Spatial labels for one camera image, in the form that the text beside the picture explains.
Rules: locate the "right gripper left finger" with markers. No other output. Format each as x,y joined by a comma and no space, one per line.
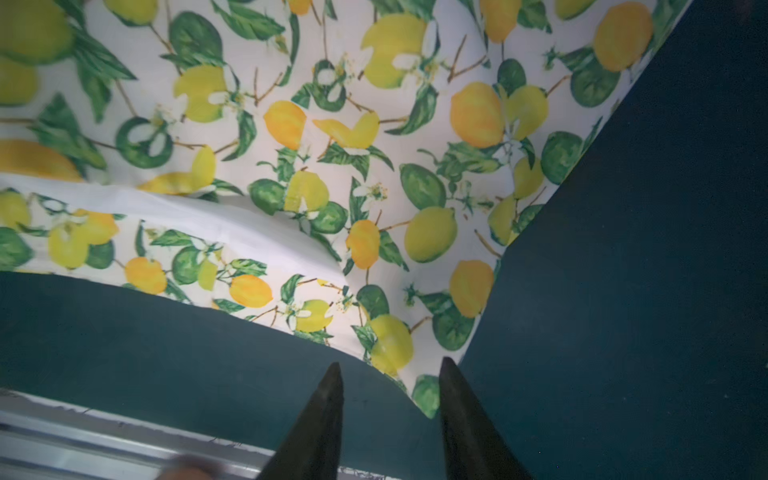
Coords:
312,448

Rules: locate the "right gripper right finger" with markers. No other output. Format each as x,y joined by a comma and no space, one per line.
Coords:
473,447

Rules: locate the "lemon print skirt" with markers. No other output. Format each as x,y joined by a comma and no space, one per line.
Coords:
347,172

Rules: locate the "front aluminium rail bed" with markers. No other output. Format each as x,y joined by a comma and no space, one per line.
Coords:
46,439

